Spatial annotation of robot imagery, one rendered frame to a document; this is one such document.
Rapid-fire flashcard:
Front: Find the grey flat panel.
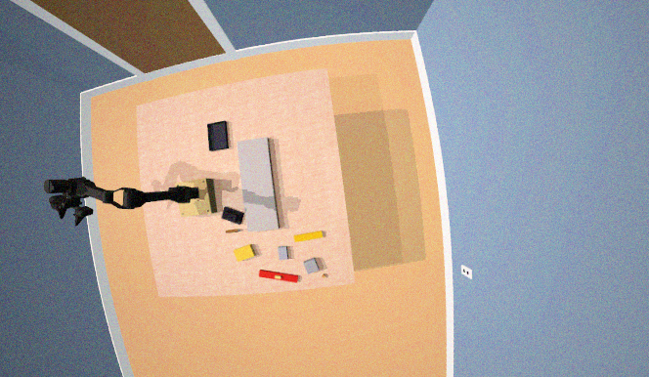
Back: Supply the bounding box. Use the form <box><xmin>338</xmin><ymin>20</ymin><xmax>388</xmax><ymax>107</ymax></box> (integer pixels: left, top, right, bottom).
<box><xmin>237</xmin><ymin>137</ymin><xmax>281</xmax><ymax>232</ymax></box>

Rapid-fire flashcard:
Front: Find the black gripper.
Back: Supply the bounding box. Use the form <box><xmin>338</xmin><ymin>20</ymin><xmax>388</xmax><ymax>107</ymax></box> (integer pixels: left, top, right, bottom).
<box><xmin>49</xmin><ymin>195</ymin><xmax>93</xmax><ymax>226</ymax></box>

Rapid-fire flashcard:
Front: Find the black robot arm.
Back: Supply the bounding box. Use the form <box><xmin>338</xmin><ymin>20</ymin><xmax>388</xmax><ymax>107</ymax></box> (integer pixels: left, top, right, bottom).
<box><xmin>44</xmin><ymin>176</ymin><xmax>199</xmax><ymax>211</ymax></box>

